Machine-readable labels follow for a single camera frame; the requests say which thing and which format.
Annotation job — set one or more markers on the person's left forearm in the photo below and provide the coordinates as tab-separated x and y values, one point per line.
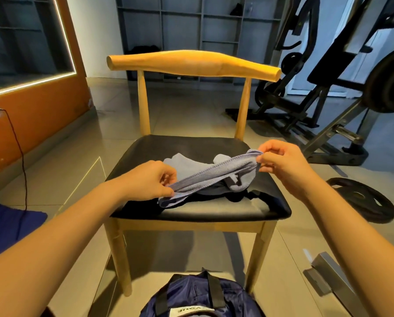
45	254

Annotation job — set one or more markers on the grey shelf unit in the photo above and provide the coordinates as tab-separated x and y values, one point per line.
183	19

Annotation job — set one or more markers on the wall mirror with light strip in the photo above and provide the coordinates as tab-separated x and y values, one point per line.
22	36

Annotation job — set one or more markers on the wooden chair with black seat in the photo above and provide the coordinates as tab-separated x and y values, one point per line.
190	62

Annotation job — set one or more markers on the person's left hand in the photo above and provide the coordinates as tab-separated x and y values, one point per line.
144	181

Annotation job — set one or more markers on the mounted black weight plate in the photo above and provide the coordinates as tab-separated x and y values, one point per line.
388	79

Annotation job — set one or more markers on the dark blue mat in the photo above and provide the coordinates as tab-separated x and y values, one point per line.
9	224

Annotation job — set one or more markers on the navy blue bag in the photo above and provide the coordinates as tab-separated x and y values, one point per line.
200	297

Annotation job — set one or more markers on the loose black weight plate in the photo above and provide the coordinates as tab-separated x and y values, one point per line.
362	199

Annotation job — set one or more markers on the single blue-grey towel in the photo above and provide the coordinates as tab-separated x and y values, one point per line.
210	175

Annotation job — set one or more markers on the person's right forearm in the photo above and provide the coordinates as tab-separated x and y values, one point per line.
355	247

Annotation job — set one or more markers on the person's right hand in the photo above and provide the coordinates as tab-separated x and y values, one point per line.
286	167

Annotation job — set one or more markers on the black and grey gym machine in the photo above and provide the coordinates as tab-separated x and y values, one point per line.
322	122

